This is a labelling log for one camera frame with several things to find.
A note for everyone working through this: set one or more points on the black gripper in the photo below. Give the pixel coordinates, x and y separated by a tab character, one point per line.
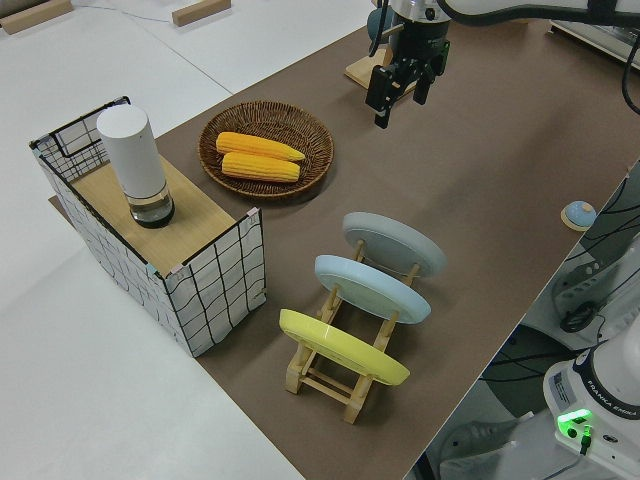
422	42

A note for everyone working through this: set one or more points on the gray plate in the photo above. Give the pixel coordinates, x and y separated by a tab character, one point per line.
385	240

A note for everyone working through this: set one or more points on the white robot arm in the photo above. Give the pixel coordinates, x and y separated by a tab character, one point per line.
500	10
610	450

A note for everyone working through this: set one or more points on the light blue plate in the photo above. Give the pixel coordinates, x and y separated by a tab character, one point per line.
365	285

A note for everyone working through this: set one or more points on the yellow plate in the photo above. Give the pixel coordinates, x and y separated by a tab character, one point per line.
340	350

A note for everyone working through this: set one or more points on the wooden plate rack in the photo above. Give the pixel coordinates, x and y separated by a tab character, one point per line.
355	407

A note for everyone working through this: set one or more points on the wooden stand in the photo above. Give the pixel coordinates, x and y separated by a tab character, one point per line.
362	72

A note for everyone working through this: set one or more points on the brown table mat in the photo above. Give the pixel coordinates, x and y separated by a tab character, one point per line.
475	175

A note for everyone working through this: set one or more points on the brown wicker basket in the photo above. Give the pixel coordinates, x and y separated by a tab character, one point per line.
265	120

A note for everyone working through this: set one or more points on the yellow corn cob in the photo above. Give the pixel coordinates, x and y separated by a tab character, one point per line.
260	169
250	144

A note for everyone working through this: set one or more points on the blue call bell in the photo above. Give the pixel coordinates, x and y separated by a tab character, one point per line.
579	212

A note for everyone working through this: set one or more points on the wooden block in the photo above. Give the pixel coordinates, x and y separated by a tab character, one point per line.
200	14
25	20

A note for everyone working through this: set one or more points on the white cylindrical bottle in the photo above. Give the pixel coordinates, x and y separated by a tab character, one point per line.
132	155

